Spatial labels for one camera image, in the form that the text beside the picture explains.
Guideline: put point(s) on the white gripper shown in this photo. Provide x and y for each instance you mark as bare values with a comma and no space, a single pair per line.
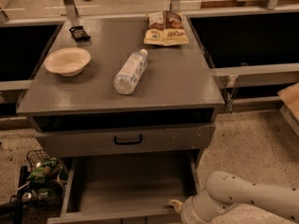
188,209

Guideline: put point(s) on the grey drawer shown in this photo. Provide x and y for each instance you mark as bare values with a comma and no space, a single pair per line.
125,140
128,189

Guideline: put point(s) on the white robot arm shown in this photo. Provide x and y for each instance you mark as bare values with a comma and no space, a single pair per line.
223,192

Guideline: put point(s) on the grey top drawer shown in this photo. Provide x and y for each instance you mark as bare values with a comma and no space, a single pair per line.
125,140

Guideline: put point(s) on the grey drawer cabinet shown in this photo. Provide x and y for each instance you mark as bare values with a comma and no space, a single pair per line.
175,89

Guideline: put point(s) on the green chip bag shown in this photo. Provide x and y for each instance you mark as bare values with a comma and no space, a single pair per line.
46,170

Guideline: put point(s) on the clear plastic water bottle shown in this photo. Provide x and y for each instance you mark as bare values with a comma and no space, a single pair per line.
127,78

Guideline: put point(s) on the brown cardboard box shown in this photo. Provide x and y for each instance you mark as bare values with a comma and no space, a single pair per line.
290,98

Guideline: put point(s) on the yellow brown chip bag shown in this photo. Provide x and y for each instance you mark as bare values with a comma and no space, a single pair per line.
165,28

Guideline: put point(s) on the white bowl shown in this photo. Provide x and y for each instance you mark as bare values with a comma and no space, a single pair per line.
67,62

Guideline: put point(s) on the small black snack packet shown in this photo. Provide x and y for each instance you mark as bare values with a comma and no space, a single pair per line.
79,34

